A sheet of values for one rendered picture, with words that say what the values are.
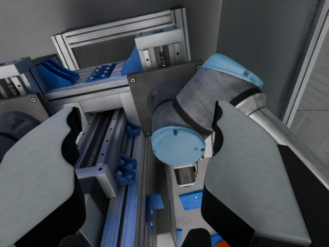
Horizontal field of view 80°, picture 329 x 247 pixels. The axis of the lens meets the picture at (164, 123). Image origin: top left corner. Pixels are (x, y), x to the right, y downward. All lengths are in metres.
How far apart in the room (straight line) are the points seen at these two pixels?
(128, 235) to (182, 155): 0.21
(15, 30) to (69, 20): 0.40
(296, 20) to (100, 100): 0.69
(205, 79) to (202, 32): 1.26
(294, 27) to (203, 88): 0.50
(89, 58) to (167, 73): 0.97
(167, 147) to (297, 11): 0.61
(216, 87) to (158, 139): 0.15
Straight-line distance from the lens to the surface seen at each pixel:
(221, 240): 3.66
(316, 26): 0.74
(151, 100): 0.57
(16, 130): 0.71
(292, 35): 0.83
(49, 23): 1.76
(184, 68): 0.58
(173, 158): 0.44
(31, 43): 1.86
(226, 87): 0.38
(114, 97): 0.72
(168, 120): 0.42
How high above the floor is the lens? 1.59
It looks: 57 degrees down
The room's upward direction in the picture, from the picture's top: 175 degrees clockwise
